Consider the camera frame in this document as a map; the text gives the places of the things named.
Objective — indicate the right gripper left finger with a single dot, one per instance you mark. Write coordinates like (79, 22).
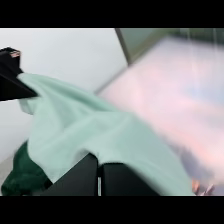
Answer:
(81, 180)

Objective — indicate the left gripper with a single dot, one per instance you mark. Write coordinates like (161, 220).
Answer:
(9, 60)

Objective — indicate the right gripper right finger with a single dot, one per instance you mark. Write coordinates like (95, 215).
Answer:
(126, 181)

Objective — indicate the mint green shirt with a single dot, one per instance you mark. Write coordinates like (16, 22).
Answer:
(83, 133)

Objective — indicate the dark green garment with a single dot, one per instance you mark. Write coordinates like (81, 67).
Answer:
(25, 176)

